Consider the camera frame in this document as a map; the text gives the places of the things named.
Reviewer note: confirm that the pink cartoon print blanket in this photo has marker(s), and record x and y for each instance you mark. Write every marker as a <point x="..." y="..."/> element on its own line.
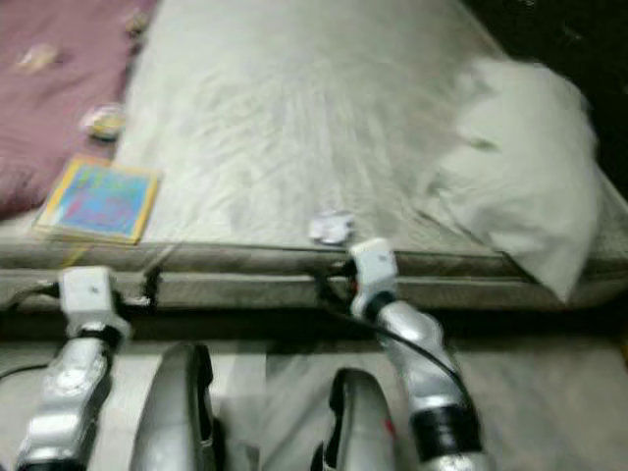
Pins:
<point x="49" y="98"/>

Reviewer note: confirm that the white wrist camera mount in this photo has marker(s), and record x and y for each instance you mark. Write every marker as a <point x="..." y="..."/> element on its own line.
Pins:
<point x="90" y="294"/>
<point x="375" y="270"/>

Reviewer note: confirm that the silver robot leg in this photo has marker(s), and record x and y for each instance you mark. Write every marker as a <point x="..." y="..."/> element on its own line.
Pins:
<point x="172" y="412"/>
<point x="358" y="432"/>

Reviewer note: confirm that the silver right robot leg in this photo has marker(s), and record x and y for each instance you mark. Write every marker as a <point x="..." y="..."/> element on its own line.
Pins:
<point x="358" y="432"/>

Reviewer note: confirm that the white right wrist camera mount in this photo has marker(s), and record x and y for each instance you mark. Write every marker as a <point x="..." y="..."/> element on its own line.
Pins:
<point x="375" y="270"/>

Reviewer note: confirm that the silver left robot leg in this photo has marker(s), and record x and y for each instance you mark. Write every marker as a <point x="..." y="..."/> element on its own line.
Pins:
<point x="172" y="412"/>

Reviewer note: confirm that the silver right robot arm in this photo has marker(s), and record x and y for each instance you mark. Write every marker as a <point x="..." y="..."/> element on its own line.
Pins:
<point x="422" y="383"/>

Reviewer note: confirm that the white pillow with tree print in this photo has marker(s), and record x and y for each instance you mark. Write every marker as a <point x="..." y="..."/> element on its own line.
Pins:
<point x="520" y="177"/>

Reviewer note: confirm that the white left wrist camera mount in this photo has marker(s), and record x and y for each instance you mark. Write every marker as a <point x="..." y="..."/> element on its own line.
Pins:
<point x="90" y="294"/>

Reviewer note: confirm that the colourful children's book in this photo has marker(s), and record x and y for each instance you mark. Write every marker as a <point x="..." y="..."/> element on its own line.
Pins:
<point x="100" y="199"/>

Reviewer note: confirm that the grey quilted mattress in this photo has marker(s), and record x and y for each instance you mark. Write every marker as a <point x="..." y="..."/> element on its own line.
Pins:
<point x="285" y="128"/>

